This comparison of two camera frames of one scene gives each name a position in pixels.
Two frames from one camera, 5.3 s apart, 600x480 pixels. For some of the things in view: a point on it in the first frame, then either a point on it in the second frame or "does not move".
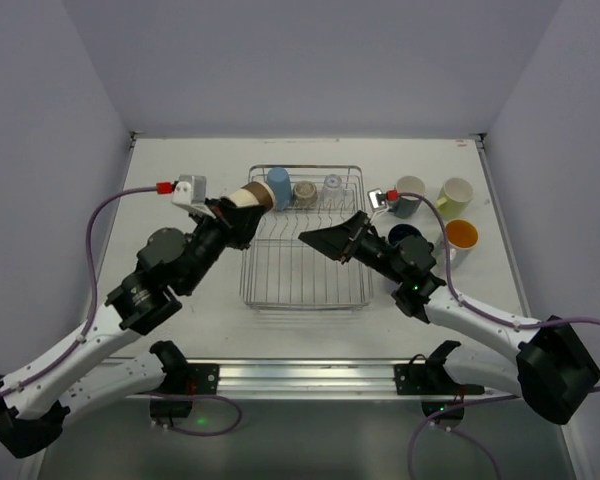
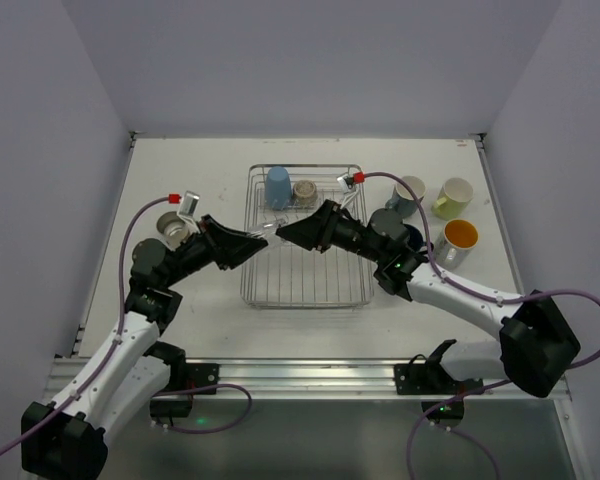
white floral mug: (462, 236) does not move
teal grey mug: (406, 206) does not move
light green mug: (454, 198) does not move
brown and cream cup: (253, 193) to (174, 228)
